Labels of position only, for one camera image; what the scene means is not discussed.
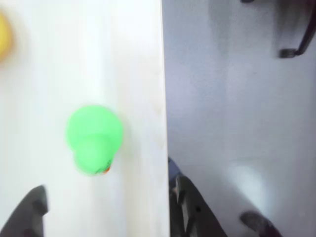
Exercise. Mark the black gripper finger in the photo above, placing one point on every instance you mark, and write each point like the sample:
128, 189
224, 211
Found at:
195, 214
22, 217

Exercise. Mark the green rubber duck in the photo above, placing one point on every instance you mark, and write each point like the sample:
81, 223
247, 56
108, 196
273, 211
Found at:
93, 138

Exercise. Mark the yellow rubber duck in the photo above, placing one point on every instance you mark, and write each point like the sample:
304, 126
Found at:
3, 34

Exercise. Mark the black chair base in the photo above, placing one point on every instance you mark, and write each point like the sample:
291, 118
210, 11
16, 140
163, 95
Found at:
304, 37

